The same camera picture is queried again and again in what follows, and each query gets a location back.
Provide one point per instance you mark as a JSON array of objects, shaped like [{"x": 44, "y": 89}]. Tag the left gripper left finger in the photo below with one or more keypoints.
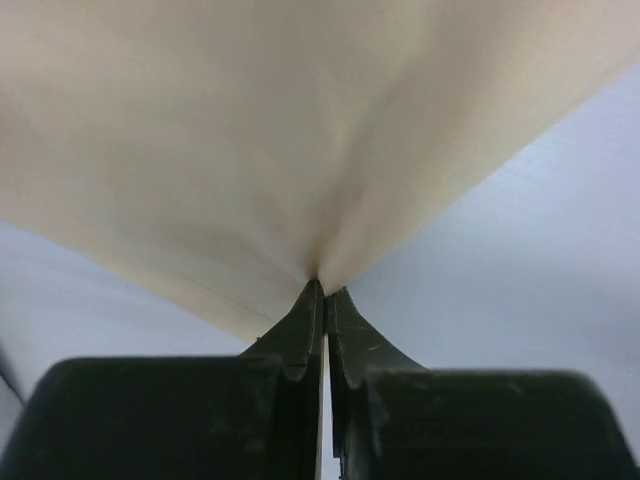
[{"x": 251, "y": 416}]

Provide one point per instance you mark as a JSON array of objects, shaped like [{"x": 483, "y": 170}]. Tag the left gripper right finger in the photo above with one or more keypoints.
[{"x": 395, "y": 419}]

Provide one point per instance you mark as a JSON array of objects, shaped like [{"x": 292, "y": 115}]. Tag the yellow t shirt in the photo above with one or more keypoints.
[{"x": 220, "y": 153}]

